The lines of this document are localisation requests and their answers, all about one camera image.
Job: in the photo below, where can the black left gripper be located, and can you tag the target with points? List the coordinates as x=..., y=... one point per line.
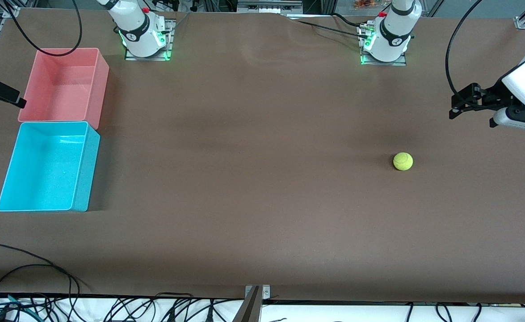
x=491, y=96

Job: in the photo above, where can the yellow-green tennis ball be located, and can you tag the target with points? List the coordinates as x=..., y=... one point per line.
x=403, y=161

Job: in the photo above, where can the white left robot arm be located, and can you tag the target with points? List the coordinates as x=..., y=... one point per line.
x=394, y=31

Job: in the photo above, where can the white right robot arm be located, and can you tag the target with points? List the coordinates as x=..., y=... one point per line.
x=137, y=27

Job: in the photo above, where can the pink plastic bin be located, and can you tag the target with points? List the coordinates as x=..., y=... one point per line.
x=61, y=89

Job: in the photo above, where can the blue plastic bin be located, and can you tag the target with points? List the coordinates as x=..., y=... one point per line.
x=43, y=170

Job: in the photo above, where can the orange background items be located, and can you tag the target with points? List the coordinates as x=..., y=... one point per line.
x=365, y=4

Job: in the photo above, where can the grey metal box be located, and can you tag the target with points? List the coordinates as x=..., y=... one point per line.
x=269, y=6

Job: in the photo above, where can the small metal bracket plate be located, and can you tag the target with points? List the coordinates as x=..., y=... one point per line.
x=266, y=293

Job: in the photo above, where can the aluminium profile post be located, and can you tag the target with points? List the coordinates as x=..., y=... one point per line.
x=251, y=308

